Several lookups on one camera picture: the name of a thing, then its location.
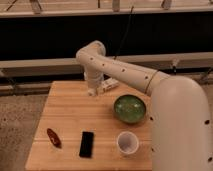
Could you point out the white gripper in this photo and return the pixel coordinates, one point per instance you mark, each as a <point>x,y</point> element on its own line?
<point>93,85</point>

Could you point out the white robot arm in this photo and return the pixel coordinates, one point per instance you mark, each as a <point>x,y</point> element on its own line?
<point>181,125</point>

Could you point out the green ceramic bowl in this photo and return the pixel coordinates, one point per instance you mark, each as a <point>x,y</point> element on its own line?
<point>129,109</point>

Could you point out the white small bottle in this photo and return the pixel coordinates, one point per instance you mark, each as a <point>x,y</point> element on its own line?
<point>109,84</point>

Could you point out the wooden cutting board table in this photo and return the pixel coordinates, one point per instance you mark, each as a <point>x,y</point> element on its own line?
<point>69,111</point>

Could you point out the black rectangular phone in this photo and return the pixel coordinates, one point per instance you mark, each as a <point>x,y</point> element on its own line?
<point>86,146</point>

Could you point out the dark red chili pepper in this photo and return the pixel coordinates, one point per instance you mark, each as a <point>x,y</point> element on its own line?
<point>54,138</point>

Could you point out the white paper cup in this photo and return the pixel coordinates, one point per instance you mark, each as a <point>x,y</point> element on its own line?
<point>127,143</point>

